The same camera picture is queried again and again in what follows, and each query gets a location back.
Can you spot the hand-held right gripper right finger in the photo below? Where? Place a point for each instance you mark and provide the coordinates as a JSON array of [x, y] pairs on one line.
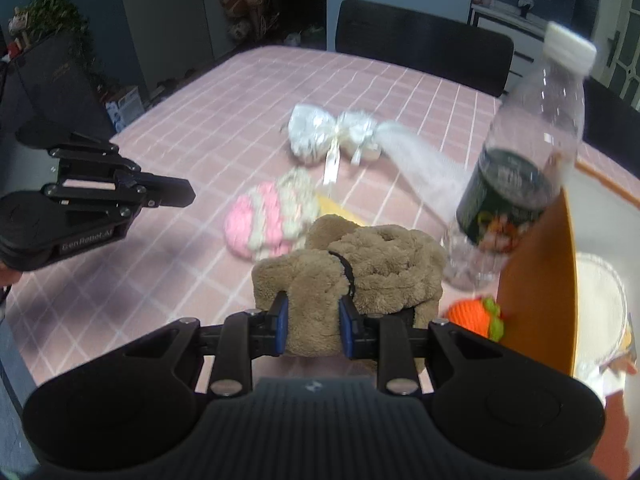
[[345, 330]]

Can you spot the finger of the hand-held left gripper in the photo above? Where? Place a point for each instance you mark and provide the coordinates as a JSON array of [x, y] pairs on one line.
[[90, 160], [170, 192]]

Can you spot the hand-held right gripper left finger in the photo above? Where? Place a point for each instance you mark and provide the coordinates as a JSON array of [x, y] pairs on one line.
[[281, 325]]

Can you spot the brown plush toy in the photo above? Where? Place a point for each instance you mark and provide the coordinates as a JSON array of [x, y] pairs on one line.
[[380, 260]]

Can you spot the pink white knitted pouch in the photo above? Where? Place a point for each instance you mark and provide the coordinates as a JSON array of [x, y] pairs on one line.
[[255, 220]]

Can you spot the orange crochet fruit toy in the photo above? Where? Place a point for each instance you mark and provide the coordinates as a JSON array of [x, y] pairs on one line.
[[465, 315]]

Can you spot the yellow cloth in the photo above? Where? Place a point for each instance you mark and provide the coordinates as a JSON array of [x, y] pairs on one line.
[[335, 207]]

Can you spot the white gift bag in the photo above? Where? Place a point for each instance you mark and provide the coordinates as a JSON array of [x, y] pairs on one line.
[[315, 132]]

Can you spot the white plastic bag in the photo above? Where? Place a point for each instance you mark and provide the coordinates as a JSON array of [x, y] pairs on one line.
[[420, 160]]

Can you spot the orange cardboard box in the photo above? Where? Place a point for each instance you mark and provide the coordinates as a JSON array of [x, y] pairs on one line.
[[540, 285]]

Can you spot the red brown sponge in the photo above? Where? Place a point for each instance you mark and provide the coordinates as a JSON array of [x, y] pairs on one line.
[[617, 425]]

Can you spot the white printed cardboard box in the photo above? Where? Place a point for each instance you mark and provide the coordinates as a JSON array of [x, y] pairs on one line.
[[125, 107]]

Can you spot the pink checkered tablecloth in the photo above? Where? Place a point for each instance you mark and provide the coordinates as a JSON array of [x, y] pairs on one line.
[[200, 125]]

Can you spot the black side cabinet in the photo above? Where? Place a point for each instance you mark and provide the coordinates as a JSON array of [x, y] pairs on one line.
[[50, 90]]

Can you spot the green potted plant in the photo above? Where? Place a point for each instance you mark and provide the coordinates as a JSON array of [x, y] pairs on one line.
[[55, 10]]

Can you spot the pile of shoes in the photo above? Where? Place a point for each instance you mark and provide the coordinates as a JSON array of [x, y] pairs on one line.
[[305, 37]]

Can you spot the clear plastic water bottle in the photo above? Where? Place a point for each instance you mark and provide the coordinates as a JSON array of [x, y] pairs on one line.
[[530, 125]]

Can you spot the white sink counter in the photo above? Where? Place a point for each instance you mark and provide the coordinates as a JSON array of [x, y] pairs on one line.
[[505, 22]]

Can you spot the black faucet with white cloth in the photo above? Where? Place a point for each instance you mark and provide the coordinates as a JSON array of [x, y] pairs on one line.
[[525, 6]]

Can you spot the white glass panel door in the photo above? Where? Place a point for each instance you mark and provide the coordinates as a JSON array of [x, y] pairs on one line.
[[625, 35]]

